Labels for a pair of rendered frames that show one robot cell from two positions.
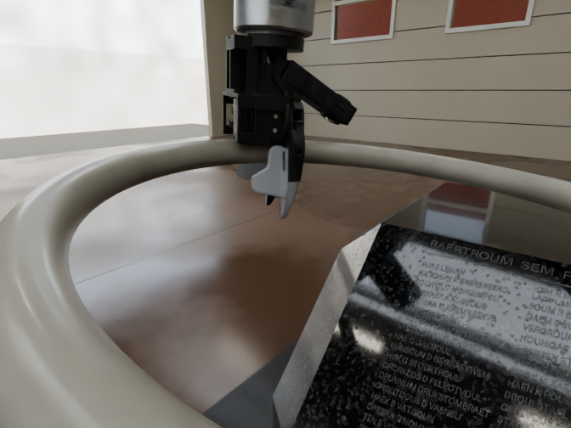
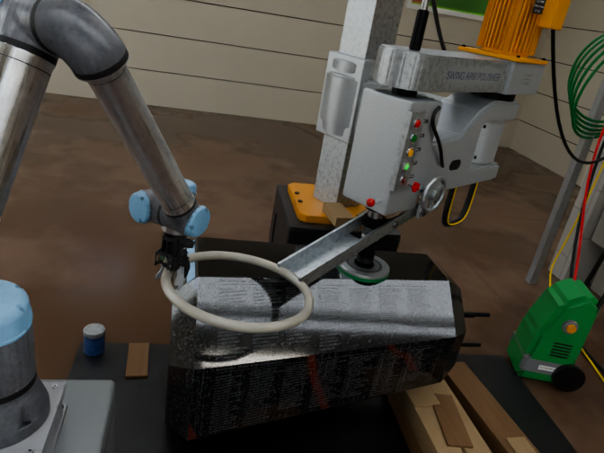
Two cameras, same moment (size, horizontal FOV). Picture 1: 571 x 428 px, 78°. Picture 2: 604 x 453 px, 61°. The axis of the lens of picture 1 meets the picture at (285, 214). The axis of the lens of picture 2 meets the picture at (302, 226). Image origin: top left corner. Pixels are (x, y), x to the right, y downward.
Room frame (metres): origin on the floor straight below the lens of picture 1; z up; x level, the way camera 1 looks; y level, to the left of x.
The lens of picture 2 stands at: (-0.71, 0.98, 1.78)
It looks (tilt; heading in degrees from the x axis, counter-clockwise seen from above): 24 degrees down; 305
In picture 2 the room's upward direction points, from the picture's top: 10 degrees clockwise
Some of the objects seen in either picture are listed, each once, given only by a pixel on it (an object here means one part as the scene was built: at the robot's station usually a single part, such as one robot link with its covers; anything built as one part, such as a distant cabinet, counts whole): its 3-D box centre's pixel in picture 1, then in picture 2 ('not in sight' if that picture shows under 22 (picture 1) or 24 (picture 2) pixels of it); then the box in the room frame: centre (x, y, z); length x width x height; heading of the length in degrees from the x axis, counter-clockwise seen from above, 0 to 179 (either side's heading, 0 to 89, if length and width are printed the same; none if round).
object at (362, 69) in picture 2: not in sight; (356, 97); (0.73, -1.33, 1.36); 0.35 x 0.35 x 0.41
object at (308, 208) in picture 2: not in sight; (335, 203); (0.73, -1.33, 0.76); 0.49 x 0.49 x 0.05; 48
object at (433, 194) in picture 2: not in sight; (425, 190); (0.03, -0.84, 1.18); 0.15 x 0.10 x 0.15; 83
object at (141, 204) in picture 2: not in sight; (155, 205); (0.42, 0.12, 1.17); 0.12 x 0.12 x 0.09; 8
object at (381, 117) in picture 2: not in sight; (402, 152); (0.16, -0.81, 1.30); 0.36 x 0.22 x 0.45; 83
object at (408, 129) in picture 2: not in sight; (406, 151); (0.06, -0.65, 1.35); 0.08 x 0.03 x 0.28; 83
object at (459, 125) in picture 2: not in sight; (447, 151); (0.10, -1.12, 1.28); 0.74 x 0.23 x 0.49; 83
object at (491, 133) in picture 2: not in sight; (477, 137); (0.08, -1.39, 1.32); 0.19 x 0.19 x 0.20
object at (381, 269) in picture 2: not in sight; (363, 264); (0.17, -0.73, 0.83); 0.21 x 0.21 x 0.01
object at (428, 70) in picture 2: not in sight; (460, 75); (0.12, -1.08, 1.60); 0.96 x 0.25 x 0.17; 83
